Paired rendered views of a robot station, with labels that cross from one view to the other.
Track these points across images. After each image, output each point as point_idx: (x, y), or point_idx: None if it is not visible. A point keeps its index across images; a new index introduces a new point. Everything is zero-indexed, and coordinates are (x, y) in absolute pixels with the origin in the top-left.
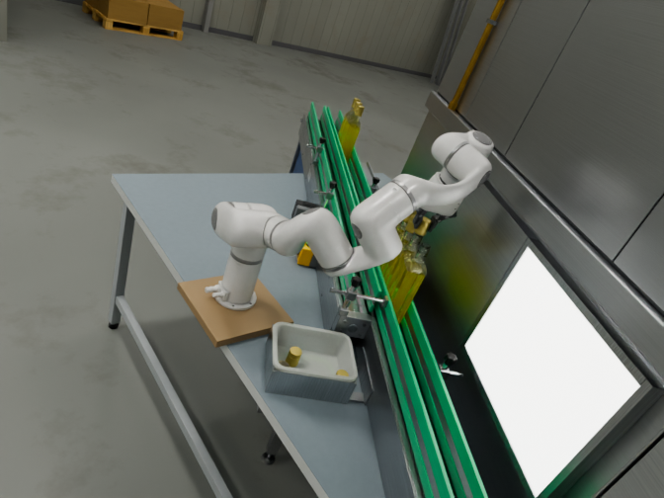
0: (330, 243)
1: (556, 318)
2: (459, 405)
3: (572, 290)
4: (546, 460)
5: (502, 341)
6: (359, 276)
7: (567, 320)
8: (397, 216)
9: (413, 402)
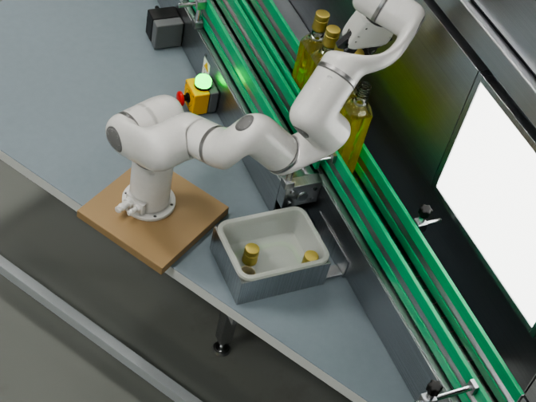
0: (275, 150)
1: (522, 163)
2: (444, 246)
3: (530, 137)
4: (535, 295)
5: (474, 183)
6: (284, 119)
7: (531, 166)
8: (340, 105)
9: (400, 271)
